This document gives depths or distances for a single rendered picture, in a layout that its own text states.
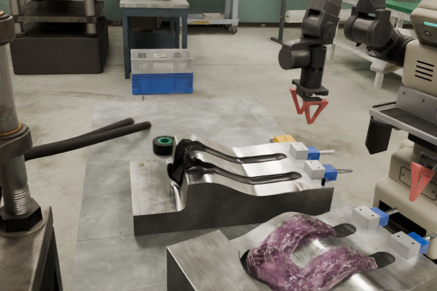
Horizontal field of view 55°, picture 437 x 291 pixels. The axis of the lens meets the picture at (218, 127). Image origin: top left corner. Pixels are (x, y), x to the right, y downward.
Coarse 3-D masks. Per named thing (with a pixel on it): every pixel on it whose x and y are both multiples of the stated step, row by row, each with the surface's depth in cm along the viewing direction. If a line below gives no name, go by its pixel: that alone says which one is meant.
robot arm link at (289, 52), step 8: (328, 24) 102; (328, 32) 103; (288, 40) 106; (296, 40) 105; (304, 40) 105; (312, 40) 106; (320, 40) 106; (328, 40) 105; (288, 48) 103; (296, 48) 103; (304, 48) 105; (280, 56) 106; (288, 56) 104; (296, 56) 103; (304, 56) 104; (280, 64) 107; (288, 64) 104; (296, 64) 104; (304, 64) 106
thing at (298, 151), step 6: (294, 144) 121; (300, 144) 122; (294, 150) 120; (300, 150) 118; (306, 150) 119; (312, 150) 121; (330, 150) 124; (294, 156) 120; (300, 156) 119; (306, 156) 119; (312, 156) 120; (318, 156) 121
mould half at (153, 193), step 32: (160, 160) 121; (224, 160) 114; (288, 160) 118; (160, 192) 106; (192, 192) 98; (224, 192) 100; (256, 192) 104; (288, 192) 104; (320, 192) 106; (160, 224) 100; (192, 224) 102; (224, 224) 104
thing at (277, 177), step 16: (192, 144) 115; (176, 160) 113; (192, 160) 105; (240, 160) 119; (256, 160) 119; (272, 160) 118; (176, 176) 111; (240, 176) 109; (256, 176) 111; (272, 176) 111; (288, 176) 112
